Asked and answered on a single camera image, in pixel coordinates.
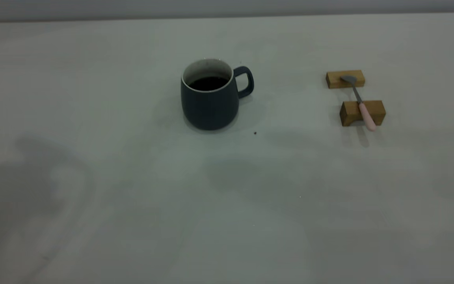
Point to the dark grey ceramic mug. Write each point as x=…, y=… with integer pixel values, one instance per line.
x=210, y=106

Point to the flat rectangular wooden block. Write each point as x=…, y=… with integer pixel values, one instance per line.
x=335, y=80

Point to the arched wooden block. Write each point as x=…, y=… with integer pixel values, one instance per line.
x=351, y=110

